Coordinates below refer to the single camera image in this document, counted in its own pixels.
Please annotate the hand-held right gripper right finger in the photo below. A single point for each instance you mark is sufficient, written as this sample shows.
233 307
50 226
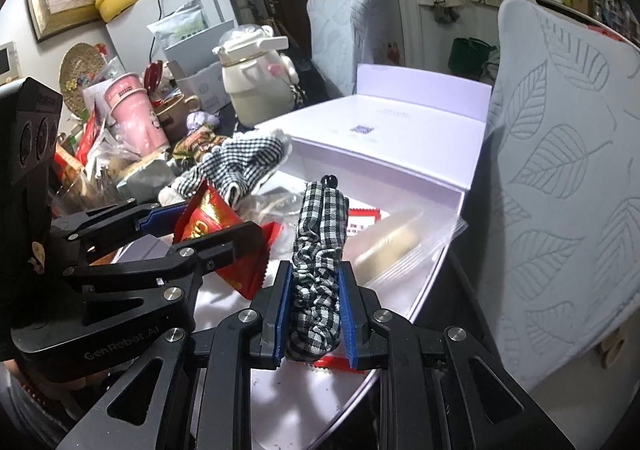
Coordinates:
350 320

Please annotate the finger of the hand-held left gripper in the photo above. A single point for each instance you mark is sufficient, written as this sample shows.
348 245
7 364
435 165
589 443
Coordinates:
225 242
160 219

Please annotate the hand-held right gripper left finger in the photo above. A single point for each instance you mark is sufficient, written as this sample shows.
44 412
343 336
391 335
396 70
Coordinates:
282 310

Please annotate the red gold snack packet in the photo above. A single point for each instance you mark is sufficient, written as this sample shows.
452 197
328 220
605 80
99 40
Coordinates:
210 215

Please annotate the black white checked scrunchie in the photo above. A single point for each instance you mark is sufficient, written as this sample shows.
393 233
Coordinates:
320 270

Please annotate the pale lavender cardboard box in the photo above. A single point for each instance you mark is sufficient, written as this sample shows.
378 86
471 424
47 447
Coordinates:
400 129

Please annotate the silver foil packet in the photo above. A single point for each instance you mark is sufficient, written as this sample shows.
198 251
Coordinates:
145 180

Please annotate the red white packet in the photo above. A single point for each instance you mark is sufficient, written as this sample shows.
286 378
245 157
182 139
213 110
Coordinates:
362 225
330 364

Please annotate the crumpled clear plastic bags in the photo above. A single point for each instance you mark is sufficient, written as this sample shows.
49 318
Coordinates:
95 180

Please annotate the checked cloth with white lace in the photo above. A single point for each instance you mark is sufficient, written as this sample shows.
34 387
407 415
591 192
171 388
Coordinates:
230 164

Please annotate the brown gold snack packet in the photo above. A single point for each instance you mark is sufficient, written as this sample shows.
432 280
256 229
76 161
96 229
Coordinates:
197 147

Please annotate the clear zip bag beige item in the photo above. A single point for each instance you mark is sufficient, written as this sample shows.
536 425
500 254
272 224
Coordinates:
395 240

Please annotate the brown mug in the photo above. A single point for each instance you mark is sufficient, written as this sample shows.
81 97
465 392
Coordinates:
175 117

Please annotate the pink cup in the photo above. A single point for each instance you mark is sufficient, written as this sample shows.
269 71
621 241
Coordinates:
135 114

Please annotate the printed white cardboard box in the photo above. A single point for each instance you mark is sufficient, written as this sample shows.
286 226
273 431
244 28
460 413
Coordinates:
210 84

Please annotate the cream water bottle gold band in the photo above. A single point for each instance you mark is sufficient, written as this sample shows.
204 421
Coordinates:
255 89

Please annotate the round woven tray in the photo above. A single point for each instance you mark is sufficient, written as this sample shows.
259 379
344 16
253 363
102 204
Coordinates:
82 74

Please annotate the white green pouch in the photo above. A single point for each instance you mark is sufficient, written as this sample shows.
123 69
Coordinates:
182 24

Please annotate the white fridge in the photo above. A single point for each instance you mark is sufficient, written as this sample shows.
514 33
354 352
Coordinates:
135 24

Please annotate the leaf pattern covered chair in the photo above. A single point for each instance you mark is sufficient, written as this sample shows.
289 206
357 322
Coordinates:
560 180
350 29

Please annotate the dark green bag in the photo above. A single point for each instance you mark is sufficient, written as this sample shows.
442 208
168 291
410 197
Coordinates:
467 57

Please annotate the grey crumpled cloth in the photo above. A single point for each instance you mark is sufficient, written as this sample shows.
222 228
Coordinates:
492 62

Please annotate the small white frame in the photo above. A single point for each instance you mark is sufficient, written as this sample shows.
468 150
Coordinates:
7 62

